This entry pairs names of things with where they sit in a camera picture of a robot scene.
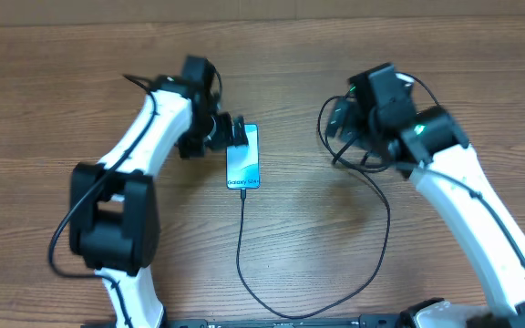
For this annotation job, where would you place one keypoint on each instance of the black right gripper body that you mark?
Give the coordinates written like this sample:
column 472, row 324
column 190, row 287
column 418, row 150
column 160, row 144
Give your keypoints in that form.
column 360, row 126

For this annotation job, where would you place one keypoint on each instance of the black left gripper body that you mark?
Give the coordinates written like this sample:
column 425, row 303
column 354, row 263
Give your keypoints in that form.
column 212, row 128

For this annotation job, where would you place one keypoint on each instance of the Samsung Galaxy smartphone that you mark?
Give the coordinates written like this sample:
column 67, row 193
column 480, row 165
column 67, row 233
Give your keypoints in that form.
column 242, row 162

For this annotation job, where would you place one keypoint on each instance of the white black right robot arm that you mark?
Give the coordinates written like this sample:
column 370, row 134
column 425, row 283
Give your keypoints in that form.
column 382, row 129

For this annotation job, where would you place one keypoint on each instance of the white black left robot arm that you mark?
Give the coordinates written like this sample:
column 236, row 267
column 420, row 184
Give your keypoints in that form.
column 113, row 217

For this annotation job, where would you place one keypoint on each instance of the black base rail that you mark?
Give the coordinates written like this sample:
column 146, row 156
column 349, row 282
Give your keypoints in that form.
column 379, row 320

